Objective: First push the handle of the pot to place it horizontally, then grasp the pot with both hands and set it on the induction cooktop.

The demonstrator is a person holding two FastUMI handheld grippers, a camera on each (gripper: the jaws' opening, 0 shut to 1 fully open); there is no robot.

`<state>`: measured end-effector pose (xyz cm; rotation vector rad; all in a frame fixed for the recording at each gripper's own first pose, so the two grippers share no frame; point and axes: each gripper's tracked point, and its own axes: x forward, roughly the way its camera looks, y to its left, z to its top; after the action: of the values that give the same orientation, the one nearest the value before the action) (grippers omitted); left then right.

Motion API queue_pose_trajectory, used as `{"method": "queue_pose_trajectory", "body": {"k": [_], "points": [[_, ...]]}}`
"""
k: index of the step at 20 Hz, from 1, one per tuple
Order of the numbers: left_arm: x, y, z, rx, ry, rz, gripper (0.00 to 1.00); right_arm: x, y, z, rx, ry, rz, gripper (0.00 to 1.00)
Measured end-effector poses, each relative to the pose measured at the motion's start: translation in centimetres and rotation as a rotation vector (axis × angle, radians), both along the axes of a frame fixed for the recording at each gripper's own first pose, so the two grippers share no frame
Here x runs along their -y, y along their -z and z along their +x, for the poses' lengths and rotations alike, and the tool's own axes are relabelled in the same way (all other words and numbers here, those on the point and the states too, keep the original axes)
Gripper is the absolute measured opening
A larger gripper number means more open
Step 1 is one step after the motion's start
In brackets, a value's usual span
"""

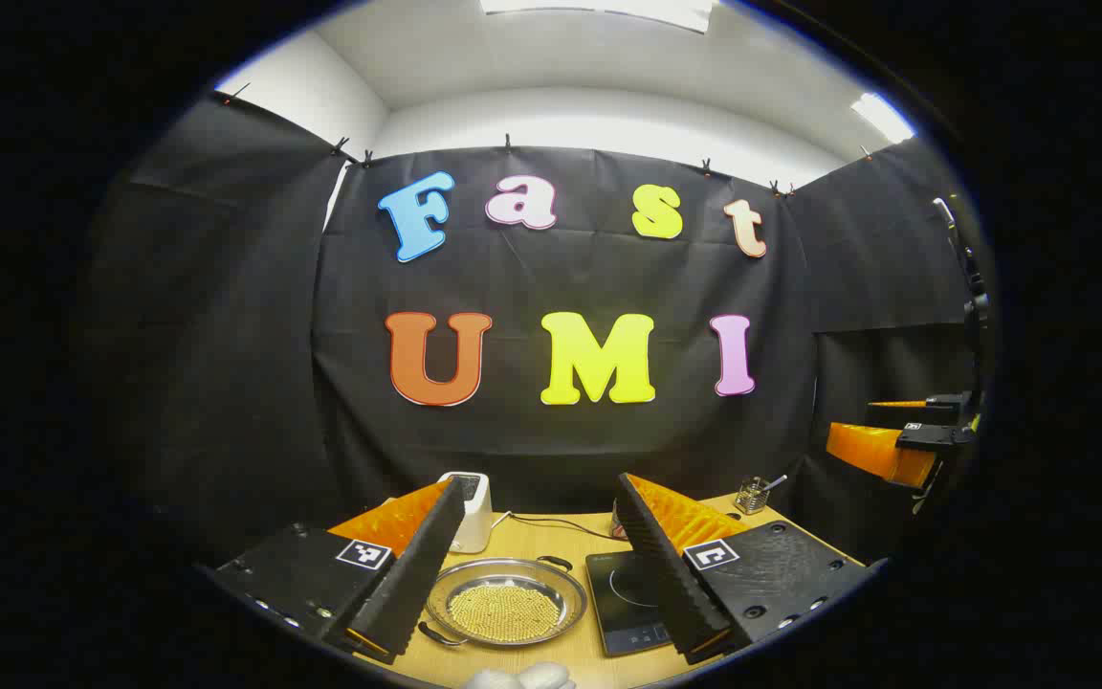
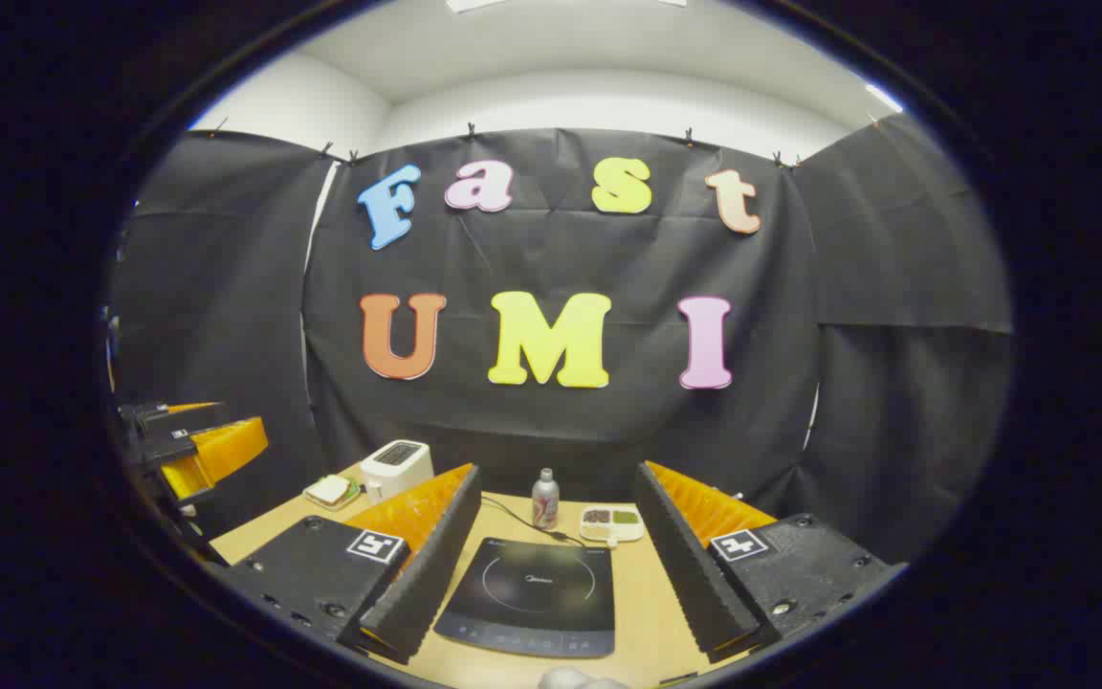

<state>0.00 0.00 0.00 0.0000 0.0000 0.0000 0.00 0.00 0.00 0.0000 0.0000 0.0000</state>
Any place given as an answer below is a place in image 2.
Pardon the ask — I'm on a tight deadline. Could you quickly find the silver drink bottle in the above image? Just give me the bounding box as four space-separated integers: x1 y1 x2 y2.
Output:
532 468 561 531

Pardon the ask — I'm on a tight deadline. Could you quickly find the white divided dish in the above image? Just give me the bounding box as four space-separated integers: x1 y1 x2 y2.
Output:
578 504 646 549

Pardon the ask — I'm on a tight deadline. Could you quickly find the black induction cooktop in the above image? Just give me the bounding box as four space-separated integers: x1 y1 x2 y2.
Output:
433 536 617 659

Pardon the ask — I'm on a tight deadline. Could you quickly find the white toaster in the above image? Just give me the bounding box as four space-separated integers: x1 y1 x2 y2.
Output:
360 439 435 506

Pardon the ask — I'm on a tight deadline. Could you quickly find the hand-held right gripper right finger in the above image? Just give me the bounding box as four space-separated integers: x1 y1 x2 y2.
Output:
634 460 908 664

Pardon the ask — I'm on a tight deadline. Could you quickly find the black power cable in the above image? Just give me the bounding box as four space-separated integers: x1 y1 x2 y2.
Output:
480 494 586 547

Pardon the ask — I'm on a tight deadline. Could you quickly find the white rectangular sandwich plate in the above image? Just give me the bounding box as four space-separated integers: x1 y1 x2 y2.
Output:
302 476 364 512

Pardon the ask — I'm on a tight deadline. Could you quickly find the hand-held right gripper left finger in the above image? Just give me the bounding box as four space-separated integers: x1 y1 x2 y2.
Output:
216 463 483 666

